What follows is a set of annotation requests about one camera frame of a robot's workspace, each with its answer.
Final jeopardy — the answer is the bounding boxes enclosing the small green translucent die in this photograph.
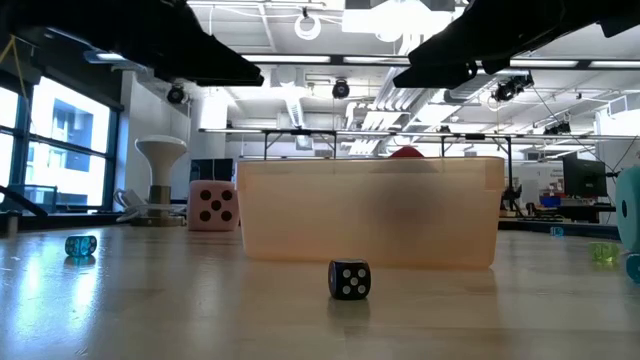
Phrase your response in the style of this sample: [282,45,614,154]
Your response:
[587,241,621,263]

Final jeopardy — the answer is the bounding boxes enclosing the white mushroom-shaped lamp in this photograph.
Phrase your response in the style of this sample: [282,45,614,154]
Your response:
[130,134,189,228]

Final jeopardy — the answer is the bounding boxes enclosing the white hanging ring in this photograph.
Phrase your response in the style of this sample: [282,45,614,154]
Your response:
[293,10,322,41]

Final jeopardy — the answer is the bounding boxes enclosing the large red plush die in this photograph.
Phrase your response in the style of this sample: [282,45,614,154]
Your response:
[388,145,425,159]

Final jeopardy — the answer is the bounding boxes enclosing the orange translucent plastic bin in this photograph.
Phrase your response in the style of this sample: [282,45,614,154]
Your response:
[236,156,507,270]

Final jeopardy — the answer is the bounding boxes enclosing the black slanted bar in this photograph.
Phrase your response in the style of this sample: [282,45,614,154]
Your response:
[0,182,51,219]

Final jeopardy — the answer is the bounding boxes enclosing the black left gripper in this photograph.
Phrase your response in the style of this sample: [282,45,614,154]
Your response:
[59,0,265,87]

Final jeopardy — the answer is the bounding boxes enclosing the small teal-blue die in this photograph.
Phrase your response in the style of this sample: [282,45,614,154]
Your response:
[64,234,99,258]

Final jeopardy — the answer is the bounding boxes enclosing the yellow hanging cord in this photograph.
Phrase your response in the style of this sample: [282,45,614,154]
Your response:
[0,34,29,101]

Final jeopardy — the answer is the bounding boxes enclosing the long ceiling light bar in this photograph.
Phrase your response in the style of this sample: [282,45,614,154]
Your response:
[82,48,640,71]

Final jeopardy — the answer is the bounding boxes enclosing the large teal plush die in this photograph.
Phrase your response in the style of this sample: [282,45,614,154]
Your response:
[614,165,640,253]

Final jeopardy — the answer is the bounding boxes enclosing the black background workbench frame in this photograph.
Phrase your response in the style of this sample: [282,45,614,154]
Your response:
[198,127,640,206]

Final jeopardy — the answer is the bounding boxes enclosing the large dark-framed window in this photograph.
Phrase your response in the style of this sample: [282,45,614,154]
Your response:
[0,69,124,214]

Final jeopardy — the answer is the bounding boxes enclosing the black computer monitor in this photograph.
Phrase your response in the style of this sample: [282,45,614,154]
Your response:
[189,158,236,183]
[562,156,609,199]

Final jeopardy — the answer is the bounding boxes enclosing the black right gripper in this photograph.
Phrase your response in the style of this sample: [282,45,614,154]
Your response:
[392,0,601,90]

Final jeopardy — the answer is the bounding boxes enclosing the black background desk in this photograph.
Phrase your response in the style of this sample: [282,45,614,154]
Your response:
[524,202,619,225]

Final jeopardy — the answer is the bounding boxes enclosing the small black die white pips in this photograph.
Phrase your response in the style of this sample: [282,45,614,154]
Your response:
[327,258,372,302]

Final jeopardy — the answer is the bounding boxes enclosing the large pink plush die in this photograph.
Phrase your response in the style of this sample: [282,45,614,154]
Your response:
[187,179,241,233]

